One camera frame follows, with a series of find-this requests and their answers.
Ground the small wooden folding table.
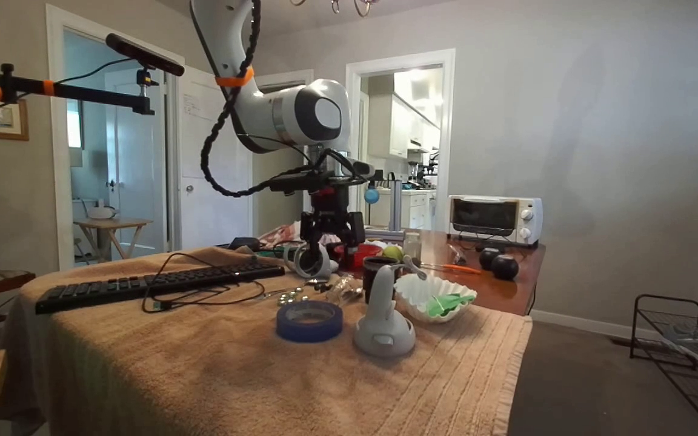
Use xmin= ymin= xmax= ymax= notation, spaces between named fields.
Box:
xmin=78 ymin=217 xmax=146 ymax=262

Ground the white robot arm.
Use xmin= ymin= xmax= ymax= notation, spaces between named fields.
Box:
xmin=190 ymin=0 xmax=374 ymax=247

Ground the black camera on boom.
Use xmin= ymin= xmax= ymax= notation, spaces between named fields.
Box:
xmin=104 ymin=35 xmax=184 ymax=78

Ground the striped pink cloth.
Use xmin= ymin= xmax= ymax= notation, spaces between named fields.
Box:
xmin=259 ymin=220 xmax=301 ymax=247

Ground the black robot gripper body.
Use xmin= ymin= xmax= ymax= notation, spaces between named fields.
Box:
xmin=270 ymin=153 xmax=376 ymax=247

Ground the yellow-green tennis ball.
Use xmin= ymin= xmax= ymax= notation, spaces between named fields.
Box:
xmin=380 ymin=244 xmax=404 ymax=262

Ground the black computer keyboard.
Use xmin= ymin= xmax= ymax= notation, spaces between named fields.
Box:
xmin=36 ymin=259 xmax=283 ymax=314

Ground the blue masking tape roll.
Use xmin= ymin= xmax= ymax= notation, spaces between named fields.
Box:
xmin=277 ymin=301 xmax=341 ymax=342

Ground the black round speaker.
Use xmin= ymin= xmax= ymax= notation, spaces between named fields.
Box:
xmin=491 ymin=255 xmax=518 ymax=282
xmin=481 ymin=247 xmax=501 ymax=271

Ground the white VR controller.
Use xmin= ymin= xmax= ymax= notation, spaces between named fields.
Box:
xmin=283 ymin=244 xmax=340 ymax=278

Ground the beige towel table cover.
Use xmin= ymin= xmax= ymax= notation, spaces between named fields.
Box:
xmin=0 ymin=249 xmax=533 ymax=436

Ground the black round speaker left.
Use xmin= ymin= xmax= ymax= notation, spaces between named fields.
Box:
xmin=481 ymin=247 xmax=501 ymax=271

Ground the black keyboard cable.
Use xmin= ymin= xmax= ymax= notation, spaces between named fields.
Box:
xmin=141 ymin=249 xmax=272 ymax=314

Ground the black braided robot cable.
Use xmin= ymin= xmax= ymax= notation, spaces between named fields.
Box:
xmin=187 ymin=0 xmax=321 ymax=198

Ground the red bowl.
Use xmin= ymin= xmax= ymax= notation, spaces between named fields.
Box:
xmin=335 ymin=243 xmax=384 ymax=271

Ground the black mug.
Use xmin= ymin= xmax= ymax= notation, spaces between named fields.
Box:
xmin=364 ymin=256 xmax=403 ymax=302

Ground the aluminium frame stand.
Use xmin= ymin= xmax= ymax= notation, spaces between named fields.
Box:
xmin=364 ymin=170 xmax=403 ymax=231

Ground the black metal wire rack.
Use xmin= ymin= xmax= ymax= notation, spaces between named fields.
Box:
xmin=627 ymin=294 xmax=698 ymax=414

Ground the black round speaker right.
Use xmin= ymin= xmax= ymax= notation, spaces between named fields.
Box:
xmin=491 ymin=255 xmax=518 ymax=282

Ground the white open door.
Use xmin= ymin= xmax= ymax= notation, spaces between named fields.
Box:
xmin=178 ymin=68 xmax=253 ymax=249

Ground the white toaster oven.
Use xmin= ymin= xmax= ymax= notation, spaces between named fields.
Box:
xmin=447 ymin=194 xmax=542 ymax=247

